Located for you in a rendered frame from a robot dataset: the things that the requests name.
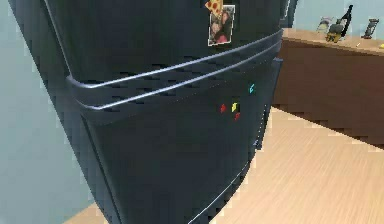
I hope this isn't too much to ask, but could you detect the pale grey object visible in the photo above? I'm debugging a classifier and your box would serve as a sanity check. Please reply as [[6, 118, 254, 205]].
[[316, 16, 334, 34]]

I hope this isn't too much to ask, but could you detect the yellow black object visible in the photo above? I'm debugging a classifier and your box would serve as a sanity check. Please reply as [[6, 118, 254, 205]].
[[325, 23, 344, 44]]

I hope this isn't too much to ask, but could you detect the brown wooden counter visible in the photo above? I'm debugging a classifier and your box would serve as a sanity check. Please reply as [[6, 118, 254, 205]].
[[272, 27, 384, 150]]

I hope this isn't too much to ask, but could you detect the black fridge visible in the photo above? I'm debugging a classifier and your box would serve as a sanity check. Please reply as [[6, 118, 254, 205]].
[[7, 0, 300, 224]]

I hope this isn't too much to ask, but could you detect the black bottle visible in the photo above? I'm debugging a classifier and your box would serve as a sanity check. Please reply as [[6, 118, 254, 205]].
[[339, 4, 354, 38]]

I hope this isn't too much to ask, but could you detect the grey fridge handle bar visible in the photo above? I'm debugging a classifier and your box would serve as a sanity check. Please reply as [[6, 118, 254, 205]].
[[65, 28, 284, 90], [75, 39, 284, 111]]

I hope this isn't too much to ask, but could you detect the photo fridge magnet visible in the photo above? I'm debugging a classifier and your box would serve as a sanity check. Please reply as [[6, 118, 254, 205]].
[[207, 4, 236, 47]]

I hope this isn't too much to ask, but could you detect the dark grey pepper mill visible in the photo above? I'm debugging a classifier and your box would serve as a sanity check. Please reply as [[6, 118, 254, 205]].
[[363, 18, 380, 40]]

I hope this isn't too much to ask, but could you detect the pizza slice fridge magnet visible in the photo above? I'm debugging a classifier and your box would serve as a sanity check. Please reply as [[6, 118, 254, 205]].
[[204, 0, 225, 17]]

